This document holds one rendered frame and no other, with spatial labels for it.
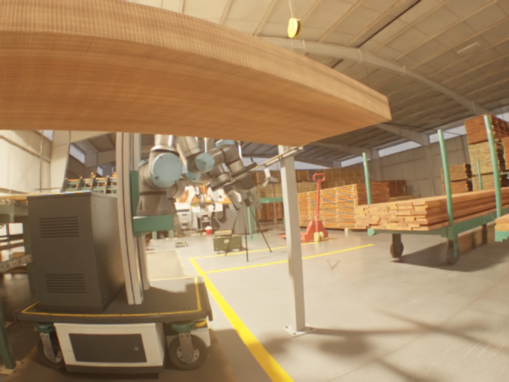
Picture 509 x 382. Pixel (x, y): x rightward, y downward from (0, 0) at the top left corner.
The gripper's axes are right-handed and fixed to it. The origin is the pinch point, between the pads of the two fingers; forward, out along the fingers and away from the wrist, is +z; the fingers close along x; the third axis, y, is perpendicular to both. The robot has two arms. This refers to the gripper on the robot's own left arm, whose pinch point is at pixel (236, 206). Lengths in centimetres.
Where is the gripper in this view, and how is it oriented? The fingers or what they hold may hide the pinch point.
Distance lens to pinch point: 166.0
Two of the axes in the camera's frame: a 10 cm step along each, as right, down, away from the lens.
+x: -0.9, 2.0, 9.8
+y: 8.7, -4.6, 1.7
